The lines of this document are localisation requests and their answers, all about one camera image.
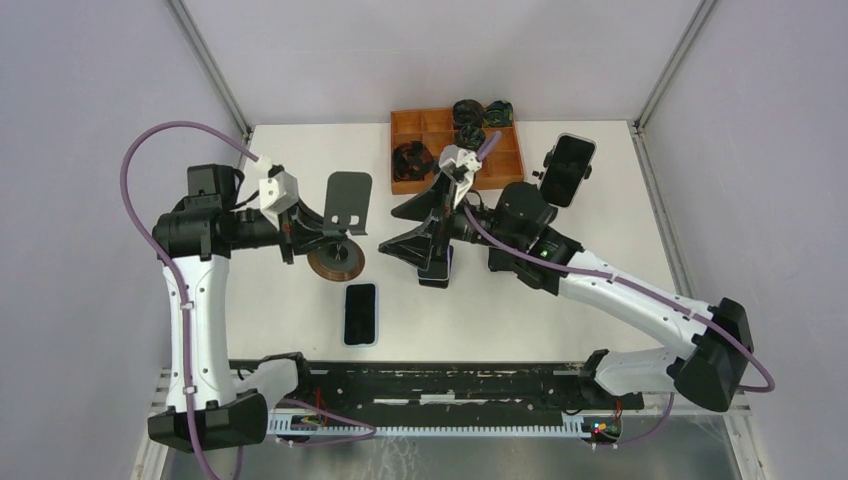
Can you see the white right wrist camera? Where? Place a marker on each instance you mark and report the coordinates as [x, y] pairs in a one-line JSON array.
[[460, 164]]

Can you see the dark rolled tie back left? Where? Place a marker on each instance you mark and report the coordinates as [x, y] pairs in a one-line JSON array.
[[467, 112]]

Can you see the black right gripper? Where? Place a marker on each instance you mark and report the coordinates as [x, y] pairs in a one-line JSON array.
[[415, 245]]

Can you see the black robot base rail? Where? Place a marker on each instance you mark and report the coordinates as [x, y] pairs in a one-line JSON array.
[[453, 394]]

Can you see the blue-case smartphone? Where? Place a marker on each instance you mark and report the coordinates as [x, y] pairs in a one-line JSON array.
[[360, 315]]

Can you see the wooden-base grey phone stand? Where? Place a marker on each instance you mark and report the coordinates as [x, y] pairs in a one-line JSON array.
[[345, 215]]

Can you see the white-case smartphone right stand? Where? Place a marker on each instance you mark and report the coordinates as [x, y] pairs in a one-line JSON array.
[[566, 166]]

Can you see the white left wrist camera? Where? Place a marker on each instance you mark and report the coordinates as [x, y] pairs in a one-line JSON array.
[[278, 190]]

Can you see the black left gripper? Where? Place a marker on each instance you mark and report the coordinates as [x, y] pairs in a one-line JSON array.
[[295, 223]]

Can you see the white cable duct strip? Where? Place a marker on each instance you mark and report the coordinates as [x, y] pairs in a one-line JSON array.
[[293, 425]]

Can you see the wooden compartment tray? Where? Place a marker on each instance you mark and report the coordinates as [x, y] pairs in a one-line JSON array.
[[433, 128]]

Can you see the dark rolled tie back right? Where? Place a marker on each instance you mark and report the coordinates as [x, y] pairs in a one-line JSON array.
[[498, 114]]

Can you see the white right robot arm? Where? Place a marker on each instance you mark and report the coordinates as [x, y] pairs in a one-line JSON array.
[[704, 350]]

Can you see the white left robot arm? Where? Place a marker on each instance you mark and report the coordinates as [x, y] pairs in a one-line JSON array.
[[206, 408]]

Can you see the black folding phone stand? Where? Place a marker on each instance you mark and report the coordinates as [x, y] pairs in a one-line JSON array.
[[438, 272]]

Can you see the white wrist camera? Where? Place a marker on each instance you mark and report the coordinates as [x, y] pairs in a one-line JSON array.
[[460, 164], [278, 190]]

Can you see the dark rolled tie in tray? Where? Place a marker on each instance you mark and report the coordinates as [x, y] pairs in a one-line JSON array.
[[411, 161]]

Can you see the dark rolled tie middle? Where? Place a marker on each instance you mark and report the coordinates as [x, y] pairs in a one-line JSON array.
[[470, 137]]

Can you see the black right pole phone stand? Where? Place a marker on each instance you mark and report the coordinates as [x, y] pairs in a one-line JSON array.
[[522, 208]]

